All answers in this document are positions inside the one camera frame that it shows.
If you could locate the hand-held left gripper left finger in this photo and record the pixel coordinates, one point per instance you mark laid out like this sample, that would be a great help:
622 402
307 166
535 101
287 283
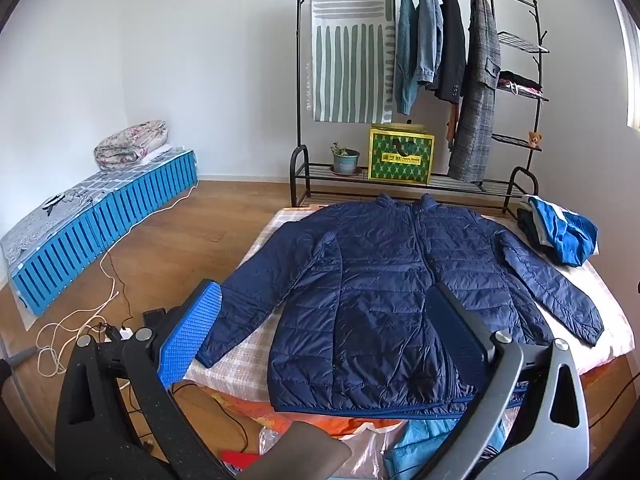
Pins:
192 330

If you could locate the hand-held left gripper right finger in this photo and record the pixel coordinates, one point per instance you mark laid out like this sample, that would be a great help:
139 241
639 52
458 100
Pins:
465 340

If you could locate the navy puffer jacket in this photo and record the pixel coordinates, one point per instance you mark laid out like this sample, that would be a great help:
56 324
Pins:
375 285

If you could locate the black metal clothes rack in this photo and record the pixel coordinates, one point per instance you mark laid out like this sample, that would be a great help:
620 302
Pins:
293 180

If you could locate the folded clothes on shelf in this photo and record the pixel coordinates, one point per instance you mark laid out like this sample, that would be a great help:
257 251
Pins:
517 82

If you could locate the pink checked blanket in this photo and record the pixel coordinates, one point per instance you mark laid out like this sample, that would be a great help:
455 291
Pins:
240 365

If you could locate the white power strip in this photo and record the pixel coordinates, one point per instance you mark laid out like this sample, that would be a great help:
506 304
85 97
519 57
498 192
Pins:
122 333

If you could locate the light blue garment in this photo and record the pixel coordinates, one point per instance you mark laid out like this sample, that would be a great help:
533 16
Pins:
430 440

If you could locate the blue folding mattress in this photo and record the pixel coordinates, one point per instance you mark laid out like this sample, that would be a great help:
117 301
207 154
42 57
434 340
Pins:
100 220

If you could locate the blue and white garment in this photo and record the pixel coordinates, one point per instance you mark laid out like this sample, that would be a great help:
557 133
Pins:
565 235

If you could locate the orange cloth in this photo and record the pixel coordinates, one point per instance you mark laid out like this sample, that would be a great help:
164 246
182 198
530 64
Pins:
310 417

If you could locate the clear plastic bag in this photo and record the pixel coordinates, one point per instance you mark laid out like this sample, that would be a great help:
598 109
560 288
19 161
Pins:
365 455

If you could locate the dark grey cloth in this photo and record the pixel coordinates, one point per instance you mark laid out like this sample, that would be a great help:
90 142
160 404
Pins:
305 452

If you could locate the grey patterned sheet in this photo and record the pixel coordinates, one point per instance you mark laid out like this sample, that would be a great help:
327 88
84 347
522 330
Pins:
75 195

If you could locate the green and yellow box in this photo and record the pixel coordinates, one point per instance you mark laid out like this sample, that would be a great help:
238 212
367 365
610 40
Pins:
400 160

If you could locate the floral folded quilt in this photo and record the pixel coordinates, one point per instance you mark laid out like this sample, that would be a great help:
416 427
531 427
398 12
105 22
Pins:
130 145

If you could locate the small teddy bear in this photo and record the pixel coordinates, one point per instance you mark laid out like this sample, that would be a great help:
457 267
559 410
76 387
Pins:
535 140

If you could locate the potted plant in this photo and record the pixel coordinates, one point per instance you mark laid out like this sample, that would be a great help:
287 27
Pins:
346 162

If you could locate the brown hanging cloth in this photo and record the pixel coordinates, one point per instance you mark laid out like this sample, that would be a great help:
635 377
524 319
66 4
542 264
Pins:
454 125

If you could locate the grey plaid coat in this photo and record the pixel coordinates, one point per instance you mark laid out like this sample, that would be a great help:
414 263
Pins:
475 110

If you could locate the teal denim jacket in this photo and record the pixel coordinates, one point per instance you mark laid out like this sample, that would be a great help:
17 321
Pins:
406 60

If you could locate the black blazer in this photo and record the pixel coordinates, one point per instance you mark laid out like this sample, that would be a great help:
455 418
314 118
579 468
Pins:
452 50

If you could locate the green striped hanging cloth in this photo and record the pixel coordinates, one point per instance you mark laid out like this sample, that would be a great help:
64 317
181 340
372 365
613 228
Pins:
350 60

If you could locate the window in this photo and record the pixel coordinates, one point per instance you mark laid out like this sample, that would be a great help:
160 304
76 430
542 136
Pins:
627 60

